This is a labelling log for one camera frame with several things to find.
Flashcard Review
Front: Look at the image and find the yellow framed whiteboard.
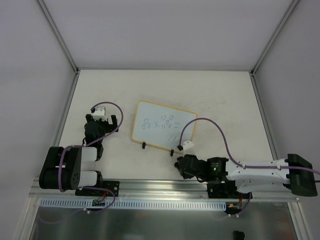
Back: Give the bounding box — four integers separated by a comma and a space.
131, 100, 198, 153

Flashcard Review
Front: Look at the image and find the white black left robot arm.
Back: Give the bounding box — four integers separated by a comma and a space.
39, 114, 118, 195

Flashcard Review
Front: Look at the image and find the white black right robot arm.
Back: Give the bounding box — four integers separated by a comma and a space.
174, 154, 318, 199

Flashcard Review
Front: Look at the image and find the black object bottom edge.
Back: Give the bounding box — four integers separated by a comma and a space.
233, 230, 245, 240

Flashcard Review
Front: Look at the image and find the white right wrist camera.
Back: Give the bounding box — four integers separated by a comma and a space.
177, 140, 195, 155

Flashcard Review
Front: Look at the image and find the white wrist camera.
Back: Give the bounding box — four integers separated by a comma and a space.
177, 140, 195, 155
91, 106, 107, 122

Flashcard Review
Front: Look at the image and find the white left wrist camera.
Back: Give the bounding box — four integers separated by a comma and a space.
91, 106, 107, 122

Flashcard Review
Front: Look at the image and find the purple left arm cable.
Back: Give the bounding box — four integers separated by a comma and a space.
37, 101, 125, 224

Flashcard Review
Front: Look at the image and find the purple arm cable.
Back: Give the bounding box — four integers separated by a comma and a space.
37, 101, 125, 224
177, 117, 320, 221

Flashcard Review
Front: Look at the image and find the aluminium mounting rail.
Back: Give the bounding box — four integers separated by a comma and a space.
28, 177, 301, 202

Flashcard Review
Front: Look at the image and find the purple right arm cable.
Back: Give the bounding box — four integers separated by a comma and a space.
177, 117, 320, 221

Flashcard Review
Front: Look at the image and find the white slotted cable duct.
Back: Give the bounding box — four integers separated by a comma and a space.
39, 198, 227, 211

